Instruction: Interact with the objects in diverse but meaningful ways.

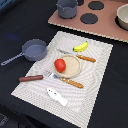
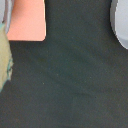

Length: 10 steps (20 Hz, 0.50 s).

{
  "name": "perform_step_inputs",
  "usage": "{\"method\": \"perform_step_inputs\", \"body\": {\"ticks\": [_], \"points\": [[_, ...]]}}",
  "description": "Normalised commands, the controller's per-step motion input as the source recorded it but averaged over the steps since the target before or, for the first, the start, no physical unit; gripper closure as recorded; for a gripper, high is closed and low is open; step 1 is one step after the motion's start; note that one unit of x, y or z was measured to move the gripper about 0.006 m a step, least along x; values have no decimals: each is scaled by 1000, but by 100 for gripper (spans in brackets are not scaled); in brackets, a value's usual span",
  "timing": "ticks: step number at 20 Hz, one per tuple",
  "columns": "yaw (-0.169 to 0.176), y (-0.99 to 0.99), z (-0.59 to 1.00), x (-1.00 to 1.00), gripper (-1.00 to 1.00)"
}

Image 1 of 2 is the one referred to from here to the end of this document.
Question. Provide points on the beige bowl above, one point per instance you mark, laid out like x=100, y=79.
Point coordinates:
x=122, y=14

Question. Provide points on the brown toy sausage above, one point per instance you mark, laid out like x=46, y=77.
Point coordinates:
x=31, y=78

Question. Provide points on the grey toy pot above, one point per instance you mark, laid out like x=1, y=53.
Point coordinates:
x=67, y=8

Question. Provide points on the fork with orange handle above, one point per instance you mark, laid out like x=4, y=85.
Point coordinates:
x=66, y=80

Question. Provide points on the grey frying pan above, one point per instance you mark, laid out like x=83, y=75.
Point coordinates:
x=32, y=50

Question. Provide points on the knife with orange handle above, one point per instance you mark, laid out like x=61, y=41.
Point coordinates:
x=79, y=56

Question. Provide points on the red toy tomato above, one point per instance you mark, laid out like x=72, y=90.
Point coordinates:
x=60, y=65

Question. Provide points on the tan round plate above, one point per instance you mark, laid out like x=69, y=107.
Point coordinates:
x=73, y=66

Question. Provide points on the beige woven placemat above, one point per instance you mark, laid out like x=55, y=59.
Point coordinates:
x=80, y=101

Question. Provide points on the yellow toy banana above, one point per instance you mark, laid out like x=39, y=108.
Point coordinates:
x=81, y=47

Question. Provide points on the white toy fish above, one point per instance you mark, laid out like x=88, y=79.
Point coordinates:
x=56, y=96

